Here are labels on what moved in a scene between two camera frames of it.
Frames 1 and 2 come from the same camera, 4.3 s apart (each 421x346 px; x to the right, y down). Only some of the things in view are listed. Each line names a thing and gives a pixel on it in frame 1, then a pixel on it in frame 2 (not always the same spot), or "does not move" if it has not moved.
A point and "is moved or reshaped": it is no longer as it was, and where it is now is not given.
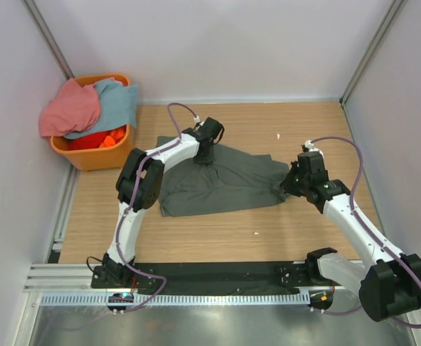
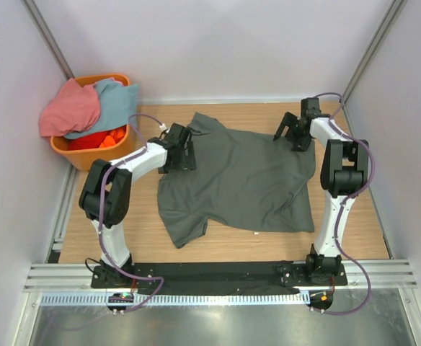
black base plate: x=285 y=277 does not move
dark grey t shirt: x=236 y=179 is moved or reshaped
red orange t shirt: x=98 y=140 does not move
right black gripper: x=287 y=186 → x=300 y=145
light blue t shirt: x=118 y=104 does not move
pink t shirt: x=75 y=109 does not move
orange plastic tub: x=118 y=156 does not move
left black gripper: x=207 y=160 → x=187 y=163
